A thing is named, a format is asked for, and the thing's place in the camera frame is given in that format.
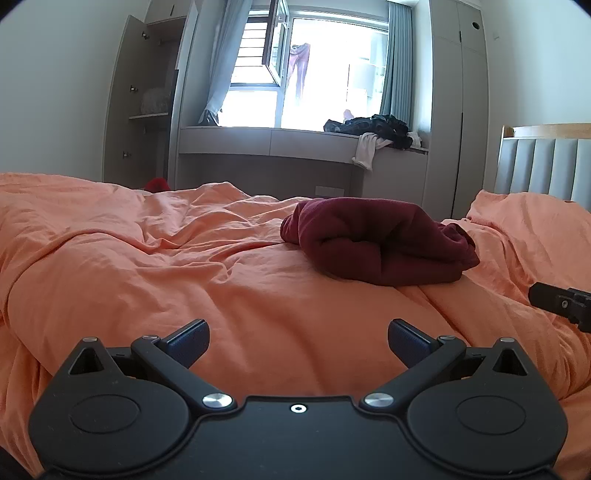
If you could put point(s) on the grey padded headboard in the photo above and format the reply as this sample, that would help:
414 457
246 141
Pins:
540 166

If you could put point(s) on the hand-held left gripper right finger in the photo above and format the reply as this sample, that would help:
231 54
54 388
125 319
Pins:
406 342

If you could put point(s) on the red cloth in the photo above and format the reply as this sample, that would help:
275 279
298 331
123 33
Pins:
157 184

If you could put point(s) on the maroon long-sleeve shirt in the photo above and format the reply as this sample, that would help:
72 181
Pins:
369 244

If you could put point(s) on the grey-blue thick curtain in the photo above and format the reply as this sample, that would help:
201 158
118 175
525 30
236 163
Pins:
396 69

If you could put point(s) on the grey window seat cabinet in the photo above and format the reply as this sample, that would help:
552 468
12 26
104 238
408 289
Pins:
258 147

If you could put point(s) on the pile of dark clothes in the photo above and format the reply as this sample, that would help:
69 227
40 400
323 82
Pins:
374 129

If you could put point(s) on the tall grey closed wardrobe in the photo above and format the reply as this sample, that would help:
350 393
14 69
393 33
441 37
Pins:
455 115

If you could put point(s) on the white garment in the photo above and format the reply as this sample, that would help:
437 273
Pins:
367 152

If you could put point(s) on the open grey wardrobe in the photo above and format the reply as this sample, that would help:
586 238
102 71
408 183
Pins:
147 138

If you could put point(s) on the window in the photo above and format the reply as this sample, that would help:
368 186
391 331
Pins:
332 83

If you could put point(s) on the hanging purple garment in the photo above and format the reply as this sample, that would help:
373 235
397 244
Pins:
299 69

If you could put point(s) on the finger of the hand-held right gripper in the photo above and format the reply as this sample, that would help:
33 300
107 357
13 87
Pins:
558 302

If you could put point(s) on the orange pillow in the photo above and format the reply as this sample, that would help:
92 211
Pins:
531 230

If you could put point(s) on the pale blue sheer curtain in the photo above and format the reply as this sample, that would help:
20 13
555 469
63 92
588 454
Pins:
224 69

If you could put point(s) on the small white cloth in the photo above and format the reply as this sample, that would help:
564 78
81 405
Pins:
414 140

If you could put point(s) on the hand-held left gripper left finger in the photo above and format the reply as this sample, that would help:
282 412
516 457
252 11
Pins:
187 344

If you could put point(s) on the orange duvet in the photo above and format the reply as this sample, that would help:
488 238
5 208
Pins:
184 277

